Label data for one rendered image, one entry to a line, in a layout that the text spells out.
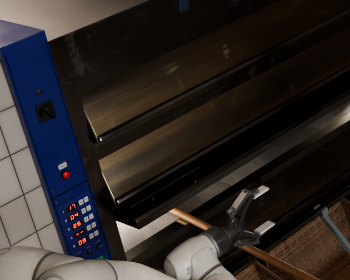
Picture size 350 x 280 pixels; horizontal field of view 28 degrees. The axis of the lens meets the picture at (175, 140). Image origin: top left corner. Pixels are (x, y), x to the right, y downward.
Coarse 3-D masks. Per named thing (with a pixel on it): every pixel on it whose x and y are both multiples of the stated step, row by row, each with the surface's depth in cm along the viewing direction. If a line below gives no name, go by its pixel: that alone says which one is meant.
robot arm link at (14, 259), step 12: (0, 252) 169; (12, 252) 166; (24, 252) 165; (36, 252) 164; (48, 252) 164; (0, 264) 164; (12, 264) 163; (24, 264) 161; (36, 264) 160; (0, 276) 163; (12, 276) 161; (24, 276) 160
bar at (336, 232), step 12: (348, 192) 282; (324, 204) 276; (312, 216) 271; (324, 216) 274; (288, 228) 266; (300, 228) 268; (336, 228) 274; (276, 240) 261; (348, 252) 272; (240, 264) 252
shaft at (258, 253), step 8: (176, 208) 288; (184, 216) 283; (192, 216) 281; (200, 224) 275; (208, 224) 273; (240, 248) 259; (248, 248) 255; (256, 248) 254; (256, 256) 252; (264, 256) 249; (272, 256) 248; (272, 264) 246; (280, 264) 243; (288, 264) 242; (288, 272) 241; (296, 272) 238; (304, 272) 237
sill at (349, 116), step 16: (336, 128) 329; (304, 144) 321; (320, 144) 324; (272, 160) 314; (288, 160) 312; (256, 176) 304; (272, 176) 308; (224, 192) 298; (240, 192) 297; (208, 208) 289; (224, 208) 294; (176, 224) 283; (192, 224) 284; (160, 240) 276; (128, 256) 270; (144, 256) 272
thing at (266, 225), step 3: (267, 222) 228; (270, 222) 228; (273, 222) 228; (261, 225) 228; (264, 225) 227; (267, 225) 227; (270, 225) 227; (273, 225) 227; (258, 228) 226; (261, 228) 226; (264, 228) 226; (267, 228) 226; (255, 231) 226; (258, 231) 225; (261, 231) 225; (264, 231) 225
